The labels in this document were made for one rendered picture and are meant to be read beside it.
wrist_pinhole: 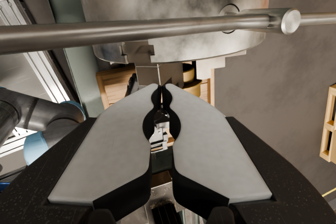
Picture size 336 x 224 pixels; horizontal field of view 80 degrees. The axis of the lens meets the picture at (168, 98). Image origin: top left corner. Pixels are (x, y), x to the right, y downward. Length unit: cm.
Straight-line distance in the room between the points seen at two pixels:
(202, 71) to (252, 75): 161
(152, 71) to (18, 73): 114
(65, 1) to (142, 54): 69
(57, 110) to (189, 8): 38
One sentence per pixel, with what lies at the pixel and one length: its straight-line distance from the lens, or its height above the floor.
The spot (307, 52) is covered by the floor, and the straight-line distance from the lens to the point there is 241.
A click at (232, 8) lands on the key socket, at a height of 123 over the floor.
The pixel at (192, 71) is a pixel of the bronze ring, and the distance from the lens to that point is 41.
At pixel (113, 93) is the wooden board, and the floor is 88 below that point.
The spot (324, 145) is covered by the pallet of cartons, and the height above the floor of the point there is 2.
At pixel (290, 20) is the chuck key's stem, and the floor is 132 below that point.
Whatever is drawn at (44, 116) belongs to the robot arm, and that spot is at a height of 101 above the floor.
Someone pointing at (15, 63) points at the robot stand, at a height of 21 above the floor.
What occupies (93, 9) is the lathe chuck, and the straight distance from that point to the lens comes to 31.
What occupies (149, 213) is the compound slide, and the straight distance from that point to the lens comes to 75.
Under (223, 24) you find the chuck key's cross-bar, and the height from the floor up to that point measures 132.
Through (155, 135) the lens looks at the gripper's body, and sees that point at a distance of 44.
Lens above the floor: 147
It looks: 61 degrees down
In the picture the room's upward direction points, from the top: 141 degrees clockwise
